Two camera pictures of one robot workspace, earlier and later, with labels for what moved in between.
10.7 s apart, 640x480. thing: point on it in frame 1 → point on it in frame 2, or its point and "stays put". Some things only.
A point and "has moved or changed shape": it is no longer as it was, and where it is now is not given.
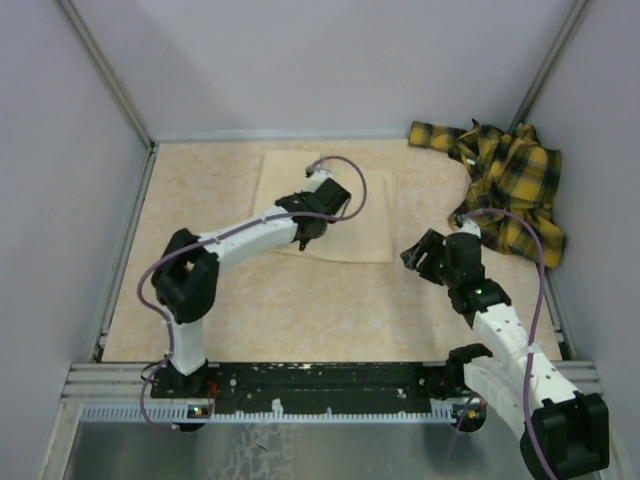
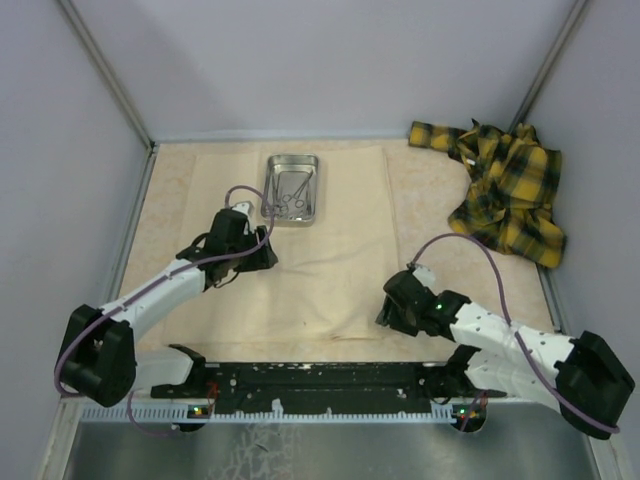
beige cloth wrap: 366,233 has moved or changed shape
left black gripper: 302,195 → 265,258
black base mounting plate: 305,387 stays put
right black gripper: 432,243 → 388,316
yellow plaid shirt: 509,171 stays put
